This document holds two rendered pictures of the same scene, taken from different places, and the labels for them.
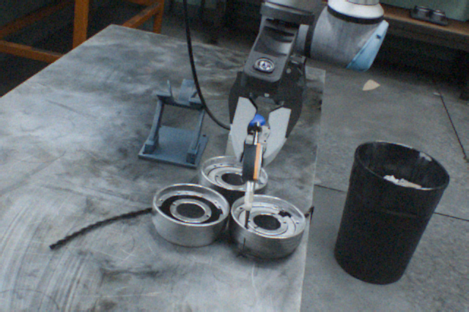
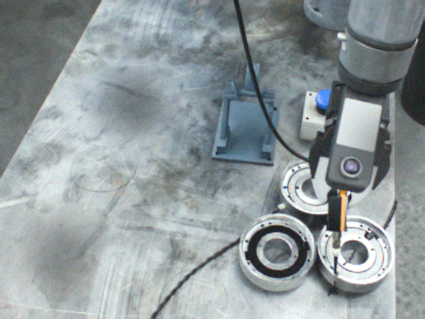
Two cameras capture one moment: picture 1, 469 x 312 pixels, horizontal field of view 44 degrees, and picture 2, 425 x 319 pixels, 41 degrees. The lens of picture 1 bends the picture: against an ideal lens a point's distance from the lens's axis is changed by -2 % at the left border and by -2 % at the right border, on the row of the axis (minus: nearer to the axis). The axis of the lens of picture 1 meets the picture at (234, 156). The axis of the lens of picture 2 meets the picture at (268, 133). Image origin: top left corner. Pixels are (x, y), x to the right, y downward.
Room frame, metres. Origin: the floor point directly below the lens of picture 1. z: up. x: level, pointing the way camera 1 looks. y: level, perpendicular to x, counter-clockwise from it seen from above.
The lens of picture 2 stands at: (0.30, 0.08, 1.52)
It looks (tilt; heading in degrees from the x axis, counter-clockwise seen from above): 49 degrees down; 359
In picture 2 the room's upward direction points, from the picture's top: 6 degrees clockwise
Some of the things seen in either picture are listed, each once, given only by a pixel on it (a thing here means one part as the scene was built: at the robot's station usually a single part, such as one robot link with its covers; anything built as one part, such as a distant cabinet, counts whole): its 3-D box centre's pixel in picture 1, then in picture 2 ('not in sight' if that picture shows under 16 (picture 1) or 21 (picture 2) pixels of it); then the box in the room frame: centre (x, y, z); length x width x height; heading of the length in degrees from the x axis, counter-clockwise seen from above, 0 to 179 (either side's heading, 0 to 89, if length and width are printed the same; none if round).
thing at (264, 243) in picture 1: (265, 226); (354, 255); (0.69, -0.06, 0.82); 0.10 x 0.10 x 0.04
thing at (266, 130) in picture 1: (250, 140); (324, 115); (0.95, -0.02, 0.82); 0.08 x 0.07 x 0.05; 175
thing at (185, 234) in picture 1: (190, 215); (276, 253); (0.69, 0.04, 0.82); 0.10 x 0.10 x 0.04
